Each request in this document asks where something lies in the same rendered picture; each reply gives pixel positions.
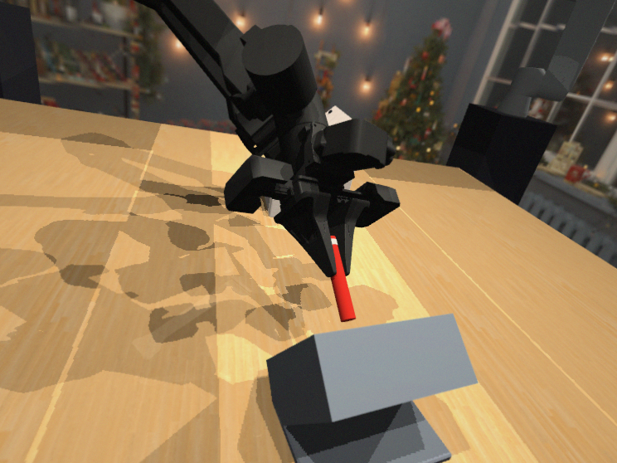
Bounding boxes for red peg with white band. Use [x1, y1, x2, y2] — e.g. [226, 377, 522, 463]
[330, 236, 356, 322]

